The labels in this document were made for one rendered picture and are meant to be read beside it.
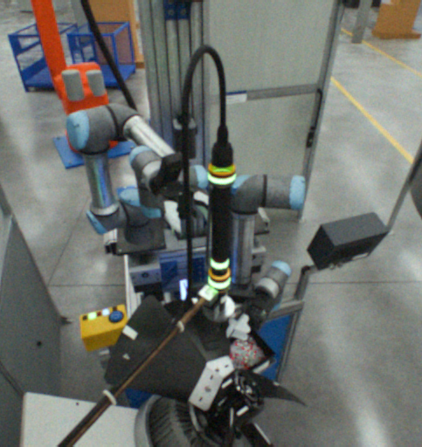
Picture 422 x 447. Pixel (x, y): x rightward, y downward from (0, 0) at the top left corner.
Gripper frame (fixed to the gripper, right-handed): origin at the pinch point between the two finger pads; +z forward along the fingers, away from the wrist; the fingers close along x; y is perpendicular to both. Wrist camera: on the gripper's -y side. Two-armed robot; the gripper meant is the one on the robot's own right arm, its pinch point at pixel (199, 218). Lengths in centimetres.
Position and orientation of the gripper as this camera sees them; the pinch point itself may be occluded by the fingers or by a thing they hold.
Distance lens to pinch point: 70.0
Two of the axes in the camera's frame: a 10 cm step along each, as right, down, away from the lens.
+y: 0.0, 7.8, 6.3
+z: 4.9, 5.5, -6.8
